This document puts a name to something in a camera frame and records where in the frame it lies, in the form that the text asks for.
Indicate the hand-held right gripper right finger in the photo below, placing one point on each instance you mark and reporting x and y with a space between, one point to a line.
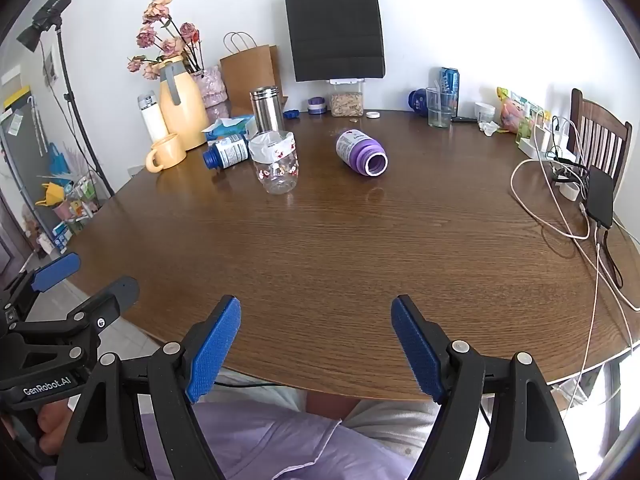
417 350

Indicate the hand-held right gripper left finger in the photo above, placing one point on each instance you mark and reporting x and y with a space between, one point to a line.
212 350

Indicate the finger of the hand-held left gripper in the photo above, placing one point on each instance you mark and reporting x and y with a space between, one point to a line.
55 271
112 297

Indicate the purple bottle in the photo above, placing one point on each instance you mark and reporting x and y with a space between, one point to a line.
356 152

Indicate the small white cup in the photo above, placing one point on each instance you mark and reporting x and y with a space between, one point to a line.
484 111

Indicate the person's left hand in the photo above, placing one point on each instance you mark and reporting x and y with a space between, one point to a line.
52 427

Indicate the cluttered low shelf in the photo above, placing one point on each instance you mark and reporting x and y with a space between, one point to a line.
72 205

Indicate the person's lavender shirt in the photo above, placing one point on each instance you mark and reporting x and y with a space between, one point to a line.
260 445

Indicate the grey refrigerator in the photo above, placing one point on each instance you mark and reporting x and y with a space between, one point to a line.
20 170

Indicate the blue plastic bag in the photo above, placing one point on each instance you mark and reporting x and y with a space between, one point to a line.
59 160

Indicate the yellow mug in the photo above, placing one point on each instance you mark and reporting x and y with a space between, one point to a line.
167 152

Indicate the black tripod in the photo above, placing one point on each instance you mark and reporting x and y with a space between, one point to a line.
75 110

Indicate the white thermos bottle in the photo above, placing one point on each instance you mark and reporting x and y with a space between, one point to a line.
152 120

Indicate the blue-capped pill bottle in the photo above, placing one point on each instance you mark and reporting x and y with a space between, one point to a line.
230 151

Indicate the yellow thermos jug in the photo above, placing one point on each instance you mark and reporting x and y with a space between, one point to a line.
184 110

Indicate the blue tissue box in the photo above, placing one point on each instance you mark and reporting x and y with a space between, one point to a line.
231 126

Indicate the white power strip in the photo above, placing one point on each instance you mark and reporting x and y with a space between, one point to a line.
530 147

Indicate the pink flower vase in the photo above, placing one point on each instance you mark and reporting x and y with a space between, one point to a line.
212 87

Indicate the crumpled white tissue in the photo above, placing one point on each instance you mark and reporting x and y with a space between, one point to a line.
489 127

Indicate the black pen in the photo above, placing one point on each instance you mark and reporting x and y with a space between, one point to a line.
465 119

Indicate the black power bank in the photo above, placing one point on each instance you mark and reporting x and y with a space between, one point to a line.
600 195

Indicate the clear drinking glass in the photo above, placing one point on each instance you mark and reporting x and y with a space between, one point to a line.
440 110

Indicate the stainless steel tumbler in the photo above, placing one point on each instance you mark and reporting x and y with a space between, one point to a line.
267 110

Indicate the small blue clip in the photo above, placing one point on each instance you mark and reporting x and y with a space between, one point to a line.
291 114

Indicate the dark blue round container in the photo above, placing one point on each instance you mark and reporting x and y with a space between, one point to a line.
416 100

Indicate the dried pink flowers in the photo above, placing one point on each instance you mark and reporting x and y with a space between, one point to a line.
160 42

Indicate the white charger plugs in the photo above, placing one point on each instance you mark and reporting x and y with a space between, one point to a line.
550 136

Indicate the clear cereal container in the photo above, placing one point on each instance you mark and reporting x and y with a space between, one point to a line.
346 104

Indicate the colourful snack bags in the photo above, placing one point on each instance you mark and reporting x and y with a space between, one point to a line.
515 112

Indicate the brown paper bag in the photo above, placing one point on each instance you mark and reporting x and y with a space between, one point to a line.
247 77

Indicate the small purple-lidded jar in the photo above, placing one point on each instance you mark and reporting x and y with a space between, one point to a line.
316 106

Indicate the blue drink can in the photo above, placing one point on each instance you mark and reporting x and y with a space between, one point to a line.
451 82

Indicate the wooden chair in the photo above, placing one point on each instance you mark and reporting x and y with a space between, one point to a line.
602 135

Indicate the black paper bag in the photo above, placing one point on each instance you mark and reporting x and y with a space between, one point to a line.
335 30

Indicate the black video camera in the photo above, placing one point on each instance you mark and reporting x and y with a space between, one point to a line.
47 15

